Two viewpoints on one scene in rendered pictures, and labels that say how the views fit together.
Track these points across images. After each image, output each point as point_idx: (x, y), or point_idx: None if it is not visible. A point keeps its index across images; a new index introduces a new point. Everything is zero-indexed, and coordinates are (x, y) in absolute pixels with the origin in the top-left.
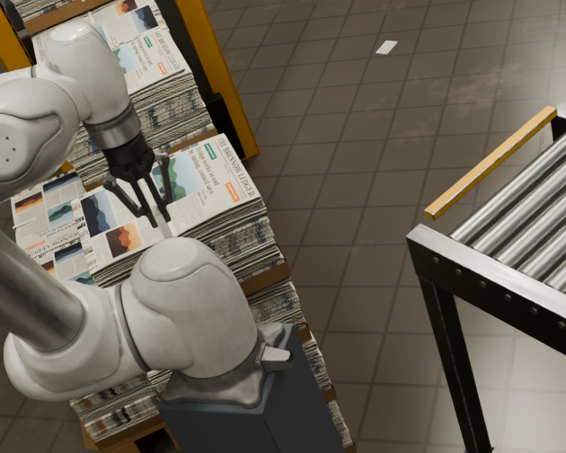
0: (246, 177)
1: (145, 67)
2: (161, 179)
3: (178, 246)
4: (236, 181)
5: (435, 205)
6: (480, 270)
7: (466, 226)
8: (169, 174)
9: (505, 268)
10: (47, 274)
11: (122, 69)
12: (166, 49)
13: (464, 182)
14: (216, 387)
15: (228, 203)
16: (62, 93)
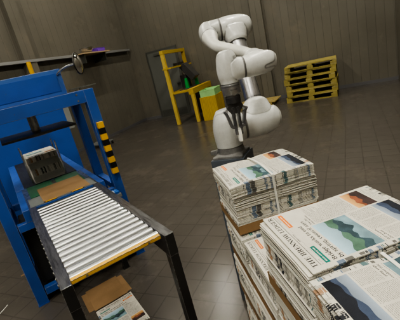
0: (217, 172)
1: (305, 224)
2: (261, 171)
3: (220, 110)
4: (221, 171)
5: (154, 236)
6: (153, 220)
7: (148, 234)
8: (257, 172)
9: (145, 221)
10: (239, 79)
11: (331, 225)
12: (289, 240)
13: (137, 244)
14: None
15: (225, 165)
16: (199, 33)
